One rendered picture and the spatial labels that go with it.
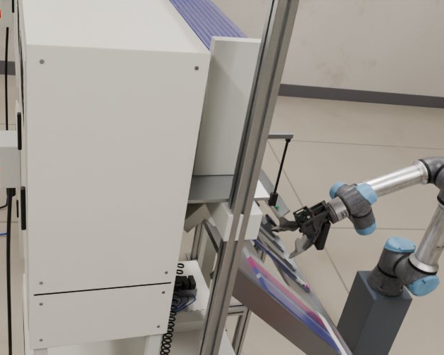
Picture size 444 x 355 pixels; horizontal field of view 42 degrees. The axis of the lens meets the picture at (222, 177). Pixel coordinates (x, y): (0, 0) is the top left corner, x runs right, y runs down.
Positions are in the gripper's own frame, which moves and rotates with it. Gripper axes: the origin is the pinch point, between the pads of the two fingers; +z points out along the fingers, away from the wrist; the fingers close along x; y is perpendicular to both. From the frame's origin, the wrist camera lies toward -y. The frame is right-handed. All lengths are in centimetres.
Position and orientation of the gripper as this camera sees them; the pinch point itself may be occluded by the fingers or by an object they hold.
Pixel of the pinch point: (280, 245)
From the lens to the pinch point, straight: 193.0
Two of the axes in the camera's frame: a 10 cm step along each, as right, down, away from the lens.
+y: -3.6, -7.1, -6.1
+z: -8.8, 4.7, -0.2
